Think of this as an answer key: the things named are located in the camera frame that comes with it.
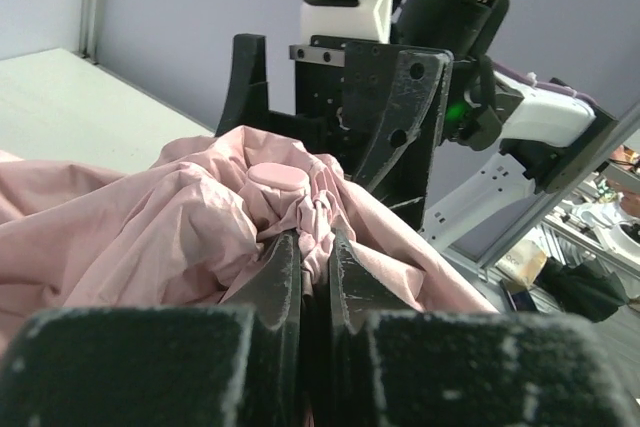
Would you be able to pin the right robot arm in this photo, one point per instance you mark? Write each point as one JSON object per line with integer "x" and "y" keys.
{"x": 505, "y": 136}

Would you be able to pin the right aluminium corner post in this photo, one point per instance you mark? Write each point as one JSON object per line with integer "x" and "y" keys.
{"x": 538, "y": 209}

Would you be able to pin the pink folding umbrella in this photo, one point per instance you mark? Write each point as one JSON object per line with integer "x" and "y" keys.
{"x": 193, "y": 229}

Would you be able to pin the left aluminium corner post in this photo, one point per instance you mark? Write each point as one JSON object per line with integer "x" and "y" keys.
{"x": 88, "y": 29}

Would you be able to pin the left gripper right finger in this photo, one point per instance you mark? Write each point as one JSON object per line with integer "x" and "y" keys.
{"x": 391, "y": 365}

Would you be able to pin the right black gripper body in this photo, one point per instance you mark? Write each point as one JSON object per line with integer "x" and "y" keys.
{"x": 318, "y": 82}

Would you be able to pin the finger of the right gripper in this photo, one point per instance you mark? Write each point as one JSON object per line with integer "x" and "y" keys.
{"x": 247, "y": 100}
{"x": 397, "y": 96}

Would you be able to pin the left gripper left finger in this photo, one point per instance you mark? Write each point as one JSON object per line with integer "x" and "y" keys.
{"x": 233, "y": 364}

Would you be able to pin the aluminium corner post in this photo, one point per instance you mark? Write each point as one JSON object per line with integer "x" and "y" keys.
{"x": 538, "y": 209}
{"x": 88, "y": 29}

